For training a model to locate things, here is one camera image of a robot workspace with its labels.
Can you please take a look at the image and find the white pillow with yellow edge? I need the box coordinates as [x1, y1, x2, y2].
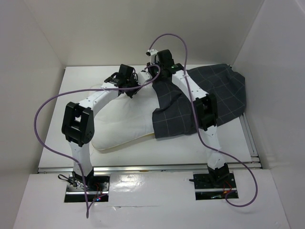
[91, 84, 160, 151]

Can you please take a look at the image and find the dark grey checked pillowcase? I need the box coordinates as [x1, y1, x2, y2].
[152, 64, 246, 138]

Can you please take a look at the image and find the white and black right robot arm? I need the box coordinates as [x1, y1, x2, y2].
[146, 48, 229, 187]

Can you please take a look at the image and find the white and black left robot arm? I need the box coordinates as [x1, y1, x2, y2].
[61, 64, 151, 190]

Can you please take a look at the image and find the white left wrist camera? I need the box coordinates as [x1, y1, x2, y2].
[137, 70, 152, 85]

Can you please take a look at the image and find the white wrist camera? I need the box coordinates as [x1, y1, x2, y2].
[137, 70, 152, 85]
[146, 49, 158, 65]

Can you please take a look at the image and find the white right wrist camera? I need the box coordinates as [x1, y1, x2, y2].
[146, 49, 158, 65]

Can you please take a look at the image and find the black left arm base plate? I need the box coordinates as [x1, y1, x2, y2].
[58, 174, 110, 203]

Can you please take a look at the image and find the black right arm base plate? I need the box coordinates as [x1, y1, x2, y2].
[189, 173, 239, 200]

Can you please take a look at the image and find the aluminium frame rail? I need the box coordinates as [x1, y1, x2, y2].
[37, 112, 263, 174]

